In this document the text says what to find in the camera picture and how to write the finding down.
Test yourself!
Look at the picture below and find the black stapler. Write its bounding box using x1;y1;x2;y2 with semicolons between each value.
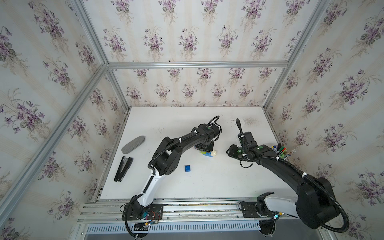
114;156;134;182

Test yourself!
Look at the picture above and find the light blue lego brick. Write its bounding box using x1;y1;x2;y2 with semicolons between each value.
203;153;213;158

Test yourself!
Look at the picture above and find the pink pen holder cup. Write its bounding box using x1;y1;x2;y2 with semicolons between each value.
272;144;296;159

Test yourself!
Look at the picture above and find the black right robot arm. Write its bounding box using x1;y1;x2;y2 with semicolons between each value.
227;119;350;233

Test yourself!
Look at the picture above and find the aluminium mounting rail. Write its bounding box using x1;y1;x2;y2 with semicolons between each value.
76;197;326;224

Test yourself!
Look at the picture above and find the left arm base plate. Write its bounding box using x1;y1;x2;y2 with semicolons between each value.
121;204;164;222

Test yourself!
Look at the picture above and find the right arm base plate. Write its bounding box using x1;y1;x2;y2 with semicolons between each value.
238;201;282;220

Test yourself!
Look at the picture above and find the grey fabric pencil case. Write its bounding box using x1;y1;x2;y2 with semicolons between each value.
121;136;146;155

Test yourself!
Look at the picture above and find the white vented cable duct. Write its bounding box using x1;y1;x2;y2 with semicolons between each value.
86;220;261;235

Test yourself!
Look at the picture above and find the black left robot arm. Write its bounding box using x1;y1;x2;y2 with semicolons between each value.
127;116;223;210

